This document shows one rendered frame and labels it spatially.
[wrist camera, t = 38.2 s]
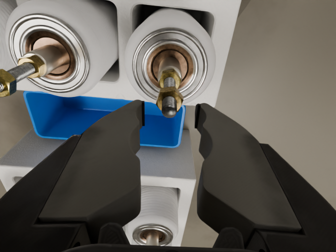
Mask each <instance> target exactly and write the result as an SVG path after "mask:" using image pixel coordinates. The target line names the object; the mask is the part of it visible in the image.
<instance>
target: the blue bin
mask: <svg viewBox="0 0 336 252"><path fill-rule="evenodd" d="M23 97H24V100H25V103H26V106H27V109H28V112H29V115H30V118H31V121H32V124H33V128H34V131H35V133H36V134H37V135H38V136H39V137H41V138H47V139H60V140H67V139H68V138H70V137H71V136H72V135H81V134H82V133H83V132H84V131H85V130H86V129H88V128H89V127H90V126H91V125H92V124H94V123H95V122H96V121H98V120H99V119H101V118H102V117H104V116H106V115H108V114H109V113H111V112H113V111H115V110H117V109H119V108H121V107H123V106H124V105H126V104H128V103H130V102H132V101H133V100H125V99H114V98H103V97H92V96H81V95H79V96H75V97H62V96H57V95H53V94H50V93H47V92H43V91H26V90H24V92H23ZM185 114H186V105H181V107H180V109H179V111H178V112H177V113H176V115H175V116H174V117H172V118H167V117H165V116H163V114H162V111H161V110H160V109H159V108H158V107H157V106H156V104H155V103H152V102H147V101H145V102H144V117H145V126H142V128H141V129H140V130H139V134H140V146H150V147H163V148H176V147H178V146H179V145H180V144H181V140H182V133H183V127H184V120H185Z"/></svg>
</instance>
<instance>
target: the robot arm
mask: <svg viewBox="0 0 336 252"><path fill-rule="evenodd" d="M142 126H145V101H141V100H139V99H136V100H133V101H132V102H130V103H128V104H126V105H124V106H122V107H120V108H118V109H116V110H115V111H113V112H111V113H109V114H107V115H105V116H104V117H102V118H101V119H99V120H98V121H96V122H95V123H94V124H92V125H91V126H90V127H89V128H88V129H86V130H85V131H84V132H83V133H82V134H81V135H80V134H73V135H72V136H71V137H70V138H68V139H67V140H66V141H65V142H64V143H63V144H61V145H60V146H59V147H58V148H57V149H55V150H54V151H53V152H52V153H51V154H50V155H48V156H47V157H46V158H45V159H44V160H43V161H41V162H40V163H39V164H38V165H37V166H36V167H34V168H33V169H32V170H31V171H30V172H28V173H27V174H26V175H25V176H24V177H23V178H21V179H20V180H19V181H18V182H17V183H16V184H15V185H14V186H13V187H12V188H10V189H9V190H8V191H7V192H6V193H5V194H4V195H3V196H2V197H1V199H0V252H336V210H335V209H334V208H333V207H332V206H331V205H330V204H329V203H328V201H327V200H326V199H325V198H324V197H323V196H322V195H321V194H320V193H319V192H318V191H317V190H316V189H315V188H314V187H313V186H311V185H310V184H309V183H308V182H307V181H306V180H305V179H304V178H303V177H302V176H301V175H300V174H299V173H298V172H297V171H296V170H295V169H294V168H293V167H292V166H291V165H290V164H289V163H287V162H286V161H285V160H284V159H283V158H282V157H281V156H280V155H279V154H278V153H277V152H276V151H275V150H274V149H273V148H272V147H271V146H270V145H269V144H266V143H260V142H259V141H258V140H257V139H256V138H255V137H254V136H253V135H252V134H251V133H250V132H249V131H247V130H246V129H245V128H244V127H243V126H241V125H240V124H239V123H237V122H236V121H234V120H233V119H231V118H230V117H228V116H226V115H225V114H223V113H222V112H220V111H219V110H217V109H215V108H214V107H212V106H211V105H209V104H207V103H198V104H196V106H195V122H194V128H195V129H197V130H198V132H199V133H200V134H201V138H200V144H199V153H200V154H201V155H202V157H203V158H204V161H203V163H202V167H201V173H200V178H199V183H198V188H197V215H198V217H199V218H200V219H201V220H202V221H203V222H204V223H205V224H207V225H208V226H209V227H210V228H212V229H213V230H214V231H216V232H217V233H218V234H219V235H218V237H217V239H216V241H215V243H214V245H213V247H212V248H211V247H185V246H159V245H134V244H130V242H129V240H128V238H127V236H126V234H125V232H124V230H123V228H122V227H123V226H125V225H126V224H128V223H129V222H131V221H132V220H134V219H135V218H136V217H137V216H138V215H139V213H140V211H141V165H140V159H139V158H138V157H137V156H136V153H137V152H138V151H139V150H140V129H141V128H142Z"/></svg>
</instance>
